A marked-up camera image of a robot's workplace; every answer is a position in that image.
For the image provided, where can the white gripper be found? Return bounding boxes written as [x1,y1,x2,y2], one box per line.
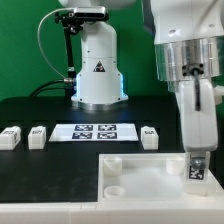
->
[176,79,215,169]

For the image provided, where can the white square table top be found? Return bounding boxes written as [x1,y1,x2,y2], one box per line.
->
[98,153,224,201]

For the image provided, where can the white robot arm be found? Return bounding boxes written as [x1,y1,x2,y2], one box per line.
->
[58,0,224,170]

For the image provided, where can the white L-shaped fence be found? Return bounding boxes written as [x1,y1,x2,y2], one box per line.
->
[0,155,224,224]

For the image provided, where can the sheet with marker tags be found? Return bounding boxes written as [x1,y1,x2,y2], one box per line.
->
[49,123,138,142]

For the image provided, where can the black camera stand pole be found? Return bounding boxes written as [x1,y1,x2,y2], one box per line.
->
[63,21,81,96]

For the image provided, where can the black cables at base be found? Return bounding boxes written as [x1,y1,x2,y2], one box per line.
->
[30,79,73,98]

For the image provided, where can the black camera on stand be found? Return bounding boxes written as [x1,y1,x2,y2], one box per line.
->
[55,6,108,23]

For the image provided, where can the grey camera cable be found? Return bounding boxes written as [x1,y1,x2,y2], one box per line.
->
[36,7,76,81]

